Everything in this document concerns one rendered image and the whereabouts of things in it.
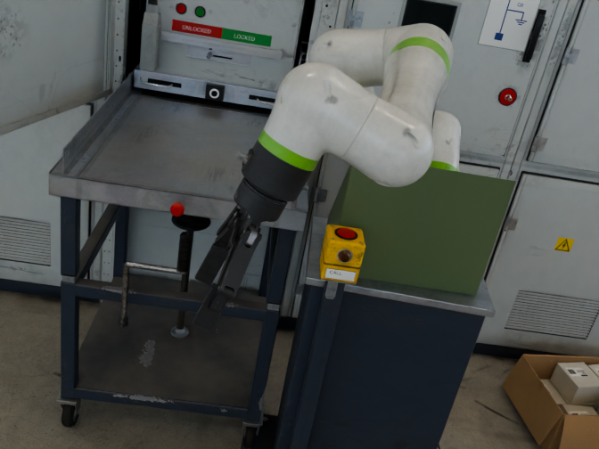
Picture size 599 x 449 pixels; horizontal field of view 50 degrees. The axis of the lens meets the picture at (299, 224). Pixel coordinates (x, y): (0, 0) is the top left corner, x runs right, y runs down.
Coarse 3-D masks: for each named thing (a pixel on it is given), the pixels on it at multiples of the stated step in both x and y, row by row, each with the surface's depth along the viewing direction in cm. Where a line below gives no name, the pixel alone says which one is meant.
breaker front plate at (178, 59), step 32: (160, 0) 203; (192, 0) 203; (224, 0) 203; (256, 0) 203; (288, 0) 203; (256, 32) 207; (288, 32) 207; (160, 64) 212; (192, 64) 212; (224, 64) 212; (256, 64) 212; (288, 64) 212
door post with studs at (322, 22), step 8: (320, 0) 199; (328, 0) 199; (336, 0) 199; (320, 8) 200; (328, 8) 200; (336, 8) 200; (320, 16) 201; (328, 16) 201; (312, 24) 203; (320, 24) 202; (328, 24) 202; (312, 32) 204; (320, 32) 203; (312, 40) 204
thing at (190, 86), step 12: (156, 72) 212; (168, 84) 214; (180, 84) 214; (192, 84) 214; (204, 84) 214; (228, 84) 214; (204, 96) 216; (228, 96) 216; (240, 96) 216; (252, 96) 216; (264, 96) 216
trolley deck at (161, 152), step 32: (128, 128) 185; (160, 128) 190; (192, 128) 194; (224, 128) 199; (256, 128) 204; (96, 160) 162; (128, 160) 166; (160, 160) 169; (192, 160) 173; (224, 160) 176; (64, 192) 154; (96, 192) 154; (128, 192) 154; (160, 192) 154; (192, 192) 155; (224, 192) 158; (288, 224) 158
